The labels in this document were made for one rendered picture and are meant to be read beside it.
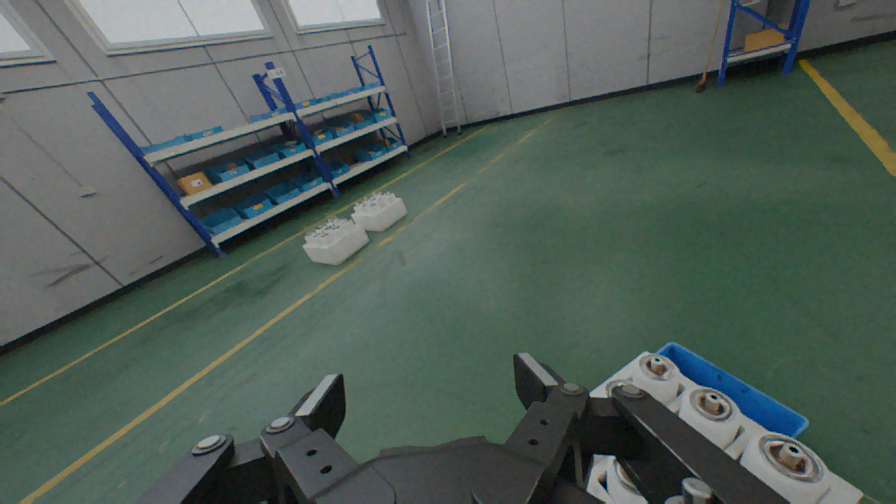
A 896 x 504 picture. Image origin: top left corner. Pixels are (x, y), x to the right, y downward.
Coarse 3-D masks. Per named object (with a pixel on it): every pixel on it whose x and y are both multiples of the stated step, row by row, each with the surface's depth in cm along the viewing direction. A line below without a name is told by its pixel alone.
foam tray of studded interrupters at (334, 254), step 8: (352, 232) 248; (360, 232) 255; (336, 240) 239; (344, 240) 242; (352, 240) 249; (360, 240) 255; (368, 240) 263; (304, 248) 253; (312, 248) 244; (320, 248) 237; (328, 248) 231; (336, 248) 237; (344, 248) 243; (352, 248) 249; (312, 256) 254; (320, 256) 246; (328, 256) 238; (336, 256) 237; (344, 256) 243; (336, 264) 239
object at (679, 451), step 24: (624, 408) 9; (648, 408) 9; (648, 432) 8; (672, 432) 8; (696, 432) 8; (672, 456) 7; (696, 456) 7; (720, 456) 7; (648, 480) 8; (672, 480) 7; (720, 480) 6; (744, 480) 6
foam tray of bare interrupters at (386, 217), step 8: (400, 200) 289; (384, 208) 277; (392, 208) 282; (400, 208) 290; (352, 216) 290; (360, 216) 281; (368, 216) 273; (376, 216) 268; (384, 216) 275; (392, 216) 283; (400, 216) 291; (360, 224) 291; (368, 224) 282; (376, 224) 273; (384, 224) 276; (392, 224) 284
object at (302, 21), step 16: (288, 0) 445; (304, 0) 461; (320, 0) 479; (336, 0) 497; (352, 0) 519; (368, 0) 542; (304, 16) 464; (320, 16) 482; (336, 16) 502; (352, 16) 523; (368, 16) 546
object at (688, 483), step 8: (688, 480) 6; (696, 480) 6; (688, 488) 6; (696, 488) 6; (704, 488) 6; (680, 496) 7; (688, 496) 6; (696, 496) 6; (704, 496) 6; (712, 496) 6
